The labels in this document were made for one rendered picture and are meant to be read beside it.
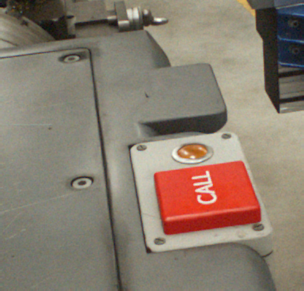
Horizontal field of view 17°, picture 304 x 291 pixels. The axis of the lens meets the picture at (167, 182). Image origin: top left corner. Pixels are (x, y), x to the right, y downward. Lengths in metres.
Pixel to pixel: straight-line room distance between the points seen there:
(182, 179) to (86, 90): 0.18
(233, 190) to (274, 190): 2.38
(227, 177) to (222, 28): 3.48
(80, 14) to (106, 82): 0.93
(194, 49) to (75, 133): 3.21
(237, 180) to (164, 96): 0.16
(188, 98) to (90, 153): 0.10
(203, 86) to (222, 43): 3.19
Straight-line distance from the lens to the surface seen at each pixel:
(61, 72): 0.84
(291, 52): 1.56
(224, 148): 0.70
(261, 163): 3.15
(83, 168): 0.70
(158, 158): 0.70
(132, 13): 1.73
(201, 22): 4.19
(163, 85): 0.80
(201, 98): 0.77
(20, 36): 1.06
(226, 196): 0.63
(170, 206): 0.62
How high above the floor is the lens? 1.60
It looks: 31 degrees down
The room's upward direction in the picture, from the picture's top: 6 degrees counter-clockwise
